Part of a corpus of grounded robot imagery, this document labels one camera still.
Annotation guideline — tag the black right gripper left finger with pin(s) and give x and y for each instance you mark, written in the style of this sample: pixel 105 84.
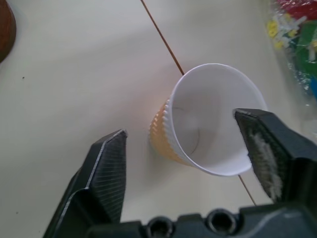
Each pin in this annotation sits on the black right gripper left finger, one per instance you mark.
pixel 99 178

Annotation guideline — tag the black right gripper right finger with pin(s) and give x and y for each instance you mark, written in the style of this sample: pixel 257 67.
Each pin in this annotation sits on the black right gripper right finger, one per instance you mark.
pixel 277 148

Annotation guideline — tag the ribbed orange paper cup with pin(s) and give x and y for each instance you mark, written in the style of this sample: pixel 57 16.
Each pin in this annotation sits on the ribbed orange paper cup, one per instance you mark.
pixel 213 124

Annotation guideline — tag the clear bag of colourful toys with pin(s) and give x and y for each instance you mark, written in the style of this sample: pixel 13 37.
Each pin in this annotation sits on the clear bag of colourful toys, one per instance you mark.
pixel 296 42

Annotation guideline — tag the round brown wooden object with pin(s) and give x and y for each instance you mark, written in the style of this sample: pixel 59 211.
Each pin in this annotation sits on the round brown wooden object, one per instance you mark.
pixel 5 29

